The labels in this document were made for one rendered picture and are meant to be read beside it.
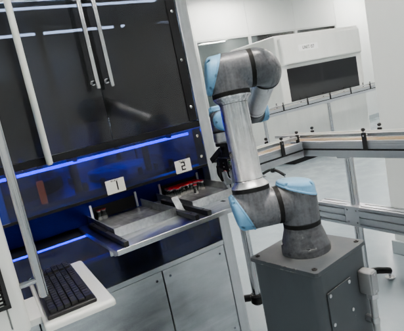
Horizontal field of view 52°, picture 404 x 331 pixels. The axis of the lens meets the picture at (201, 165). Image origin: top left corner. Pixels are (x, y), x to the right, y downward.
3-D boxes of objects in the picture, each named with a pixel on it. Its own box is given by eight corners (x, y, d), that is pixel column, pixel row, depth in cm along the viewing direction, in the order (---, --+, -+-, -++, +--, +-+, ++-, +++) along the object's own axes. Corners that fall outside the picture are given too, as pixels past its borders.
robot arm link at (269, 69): (285, 33, 123) (262, 102, 170) (249, 40, 123) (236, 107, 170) (295, 67, 120) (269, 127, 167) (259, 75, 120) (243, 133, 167)
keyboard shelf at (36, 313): (5, 293, 149) (3, 287, 148) (83, 265, 161) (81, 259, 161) (16, 349, 109) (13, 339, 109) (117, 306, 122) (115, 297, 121)
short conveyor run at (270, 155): (213, 188, 217) (207, 159, 214) (198, 186, 230) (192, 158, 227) (306, 156, 251) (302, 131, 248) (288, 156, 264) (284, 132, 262)
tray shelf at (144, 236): (78, 231, 180) (77, 227, 179) (211, 186, 215) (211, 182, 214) (117, 256, 139) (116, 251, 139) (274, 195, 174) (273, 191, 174)
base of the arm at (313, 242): (340, 243, 131) (336, 213, 129) (311, 263, 122) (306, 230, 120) (301, 237, 142) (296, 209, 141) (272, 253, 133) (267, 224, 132)
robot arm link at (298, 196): (327, 220, 125) (320, 176, 123) (283, 230, 124) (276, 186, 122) (313, 210, 137) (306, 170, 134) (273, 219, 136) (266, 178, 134)
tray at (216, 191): (157, 200, 199) (156, 193, 198) (203, 185, 212) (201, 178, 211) (194, 209, 170) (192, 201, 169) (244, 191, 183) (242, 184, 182)
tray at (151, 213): (89, 223, 182) (87, 215, 181) (142, 205, 195) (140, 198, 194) (115, 238, 153) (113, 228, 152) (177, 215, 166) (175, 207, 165)
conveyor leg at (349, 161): (355, 282, 248) (336, 156, 236) (364, 276, 253) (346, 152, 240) (368, 286, 240) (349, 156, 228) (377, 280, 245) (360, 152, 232)
